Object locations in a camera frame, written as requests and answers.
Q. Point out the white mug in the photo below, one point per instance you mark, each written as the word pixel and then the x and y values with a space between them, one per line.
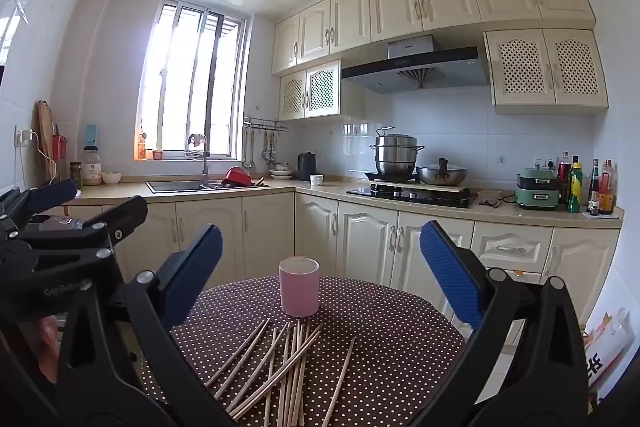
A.
pixel 316 180

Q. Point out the kitchen window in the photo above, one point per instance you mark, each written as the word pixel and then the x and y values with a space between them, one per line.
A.
pixel 175 82

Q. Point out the steel steamer pot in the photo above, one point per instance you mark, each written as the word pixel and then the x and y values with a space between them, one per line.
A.
pixel 395 157

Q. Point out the small red jar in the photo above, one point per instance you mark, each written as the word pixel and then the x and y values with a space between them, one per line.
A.
pixel 157 155

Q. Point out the hanging steel ladle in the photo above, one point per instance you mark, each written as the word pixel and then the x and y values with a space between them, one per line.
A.
pixel 248 164

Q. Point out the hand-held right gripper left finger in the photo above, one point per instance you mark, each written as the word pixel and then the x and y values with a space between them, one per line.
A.
pixel 195 267

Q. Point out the small lattice door wall cabinet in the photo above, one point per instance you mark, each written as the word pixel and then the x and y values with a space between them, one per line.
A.
pixel 320 89

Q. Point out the steel kitchen sink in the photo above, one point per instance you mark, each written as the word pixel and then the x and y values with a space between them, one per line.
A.
pixel 175 186

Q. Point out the large glass jar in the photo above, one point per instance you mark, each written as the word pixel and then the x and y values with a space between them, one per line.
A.
pixel 91 169

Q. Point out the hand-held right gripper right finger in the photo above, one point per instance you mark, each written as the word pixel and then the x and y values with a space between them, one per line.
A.
pixel 450 267

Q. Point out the black electric kettle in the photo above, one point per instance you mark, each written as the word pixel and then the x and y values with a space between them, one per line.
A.
pixel 307 167

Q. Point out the black glass gas cooktop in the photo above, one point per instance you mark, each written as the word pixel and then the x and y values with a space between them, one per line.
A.
pixel 415 196

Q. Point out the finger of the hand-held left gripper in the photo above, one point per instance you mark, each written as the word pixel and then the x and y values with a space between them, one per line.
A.
pixel 115 213
pixel 50 193

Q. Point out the person's left hand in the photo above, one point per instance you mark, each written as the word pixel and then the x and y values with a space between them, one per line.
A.
pixel 47 342

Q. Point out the red hanging holder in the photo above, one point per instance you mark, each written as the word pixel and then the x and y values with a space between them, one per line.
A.
pixel 59 147

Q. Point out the wall outlet with charger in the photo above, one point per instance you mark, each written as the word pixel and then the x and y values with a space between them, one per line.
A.
pixel 24 137

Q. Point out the red bowl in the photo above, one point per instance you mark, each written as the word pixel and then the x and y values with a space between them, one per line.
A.
pixel 236 176

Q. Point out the hanging steel spatula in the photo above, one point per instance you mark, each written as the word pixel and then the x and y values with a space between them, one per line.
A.
pixel 270 147

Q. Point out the orange bottle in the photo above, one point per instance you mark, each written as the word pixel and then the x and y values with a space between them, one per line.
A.
pixel 141 152

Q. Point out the bunch of wooden chopsticks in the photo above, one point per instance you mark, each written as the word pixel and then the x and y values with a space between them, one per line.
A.
pixel 296 352

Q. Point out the white bowl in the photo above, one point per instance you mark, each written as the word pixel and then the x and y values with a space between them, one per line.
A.
pixel 111 178

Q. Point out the large lattice door wall cabinet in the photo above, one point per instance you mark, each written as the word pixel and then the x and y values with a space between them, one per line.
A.
pixel 545 67

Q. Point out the clear plastic container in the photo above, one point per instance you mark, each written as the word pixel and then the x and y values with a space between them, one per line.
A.
pixel 489 197

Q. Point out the cream base cabinets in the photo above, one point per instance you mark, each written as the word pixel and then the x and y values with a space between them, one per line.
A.
pixel 360 237

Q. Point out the steel kitchen faucet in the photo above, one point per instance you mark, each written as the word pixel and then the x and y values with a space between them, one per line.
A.
pixel 204 167

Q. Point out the pink cup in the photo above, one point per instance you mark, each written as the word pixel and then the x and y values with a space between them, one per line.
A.
pixel 299 292

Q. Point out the wooden cutting board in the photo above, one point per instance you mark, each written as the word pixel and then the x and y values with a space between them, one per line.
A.
pixel 45 132

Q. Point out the printed paper bag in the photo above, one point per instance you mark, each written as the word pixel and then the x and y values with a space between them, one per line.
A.
pixel 607 357

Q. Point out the cream upper wall cabinets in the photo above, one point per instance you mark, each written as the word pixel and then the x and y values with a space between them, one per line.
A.
pixel 395 2

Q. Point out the black range hood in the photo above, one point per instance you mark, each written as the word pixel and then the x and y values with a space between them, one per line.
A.
pixel 415 67

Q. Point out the red brown sauce bottle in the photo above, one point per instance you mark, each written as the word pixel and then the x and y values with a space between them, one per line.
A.
pixel 606 192

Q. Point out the dark soy sauce bottle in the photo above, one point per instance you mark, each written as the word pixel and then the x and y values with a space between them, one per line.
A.
pixel 593 192

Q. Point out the small dark jar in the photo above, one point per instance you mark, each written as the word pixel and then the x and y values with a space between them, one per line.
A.
pixel 76 176

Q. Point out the green electric cooker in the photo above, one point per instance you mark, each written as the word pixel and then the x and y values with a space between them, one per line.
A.
pixel 537 197

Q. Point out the steel wok with lid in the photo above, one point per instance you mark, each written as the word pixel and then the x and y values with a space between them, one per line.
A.
pixel 440 176

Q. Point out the steel wall utensil rack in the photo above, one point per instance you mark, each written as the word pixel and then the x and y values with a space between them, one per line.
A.
pixel 265 124

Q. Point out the light blue carton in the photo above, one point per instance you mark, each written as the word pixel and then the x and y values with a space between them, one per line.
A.
pixel 91 134

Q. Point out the stacked white dishes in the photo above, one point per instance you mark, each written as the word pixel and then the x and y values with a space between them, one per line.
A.
pixel 281 173

